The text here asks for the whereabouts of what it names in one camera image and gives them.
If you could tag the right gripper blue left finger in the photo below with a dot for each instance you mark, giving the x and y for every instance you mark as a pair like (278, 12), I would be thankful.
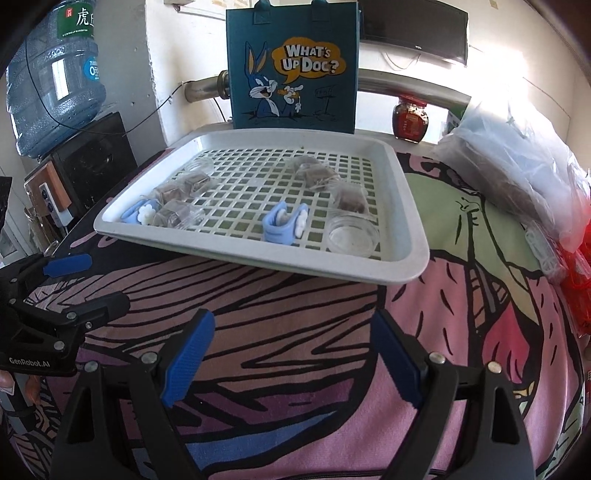
(181, 356)

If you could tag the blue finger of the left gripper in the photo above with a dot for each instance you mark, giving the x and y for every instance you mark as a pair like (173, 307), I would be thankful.
(68, 265)
(98, 312)

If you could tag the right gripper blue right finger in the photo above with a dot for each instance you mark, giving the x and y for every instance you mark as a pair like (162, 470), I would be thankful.
(394, 346)

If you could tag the blue clip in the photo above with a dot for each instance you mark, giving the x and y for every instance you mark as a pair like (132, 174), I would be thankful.
(283, 227)
(141, 213)

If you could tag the brown snack two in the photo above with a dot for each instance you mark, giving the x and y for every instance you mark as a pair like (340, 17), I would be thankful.
(177, 214)

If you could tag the brown snack six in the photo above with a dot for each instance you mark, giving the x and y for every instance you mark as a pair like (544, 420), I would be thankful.
(170, 190)

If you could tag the brown snack three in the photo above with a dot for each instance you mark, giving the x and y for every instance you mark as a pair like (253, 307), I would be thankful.
(349, 197)

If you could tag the brown snack four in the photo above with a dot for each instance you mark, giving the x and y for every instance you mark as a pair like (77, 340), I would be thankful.
(317, 177)

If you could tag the brown snack one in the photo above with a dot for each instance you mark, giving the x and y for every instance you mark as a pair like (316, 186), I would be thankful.
(197, 183)

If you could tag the brown snack five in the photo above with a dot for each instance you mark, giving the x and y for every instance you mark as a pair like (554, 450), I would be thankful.
(301, 162)

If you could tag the person's left hand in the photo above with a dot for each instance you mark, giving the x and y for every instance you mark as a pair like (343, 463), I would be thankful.
(30, 388)

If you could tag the wooden speaker box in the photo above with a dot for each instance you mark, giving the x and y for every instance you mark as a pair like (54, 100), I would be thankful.
(48, 194)

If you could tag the cartoon print blanket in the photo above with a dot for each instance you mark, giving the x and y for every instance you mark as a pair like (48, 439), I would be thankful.
(290, 385)

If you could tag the black water dispenser cabinet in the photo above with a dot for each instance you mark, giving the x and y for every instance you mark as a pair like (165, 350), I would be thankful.
(91, 164)

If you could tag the blue water jug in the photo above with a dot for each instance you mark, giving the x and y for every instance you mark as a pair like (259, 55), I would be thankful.
(53, 87)

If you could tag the white perforated plastic tray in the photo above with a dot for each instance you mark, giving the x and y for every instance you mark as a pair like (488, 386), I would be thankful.
(252, 177)

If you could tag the red plastic bag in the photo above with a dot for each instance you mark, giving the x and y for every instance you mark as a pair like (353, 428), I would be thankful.
(576, 285)

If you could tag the clear plastic bag pile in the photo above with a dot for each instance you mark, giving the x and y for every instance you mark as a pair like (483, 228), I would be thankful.
(512, 154)

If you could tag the red jar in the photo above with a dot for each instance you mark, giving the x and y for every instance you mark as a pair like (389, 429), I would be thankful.
(410, 119)

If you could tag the teal Bugs Bunny tote bag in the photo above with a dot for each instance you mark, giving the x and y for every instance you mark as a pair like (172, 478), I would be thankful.
(294, 66)

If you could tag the metal pipe rail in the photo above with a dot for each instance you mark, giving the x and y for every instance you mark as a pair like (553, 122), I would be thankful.
(371, 81)

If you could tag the black wall monitor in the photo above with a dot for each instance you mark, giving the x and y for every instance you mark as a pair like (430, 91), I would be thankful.
(433, 27)

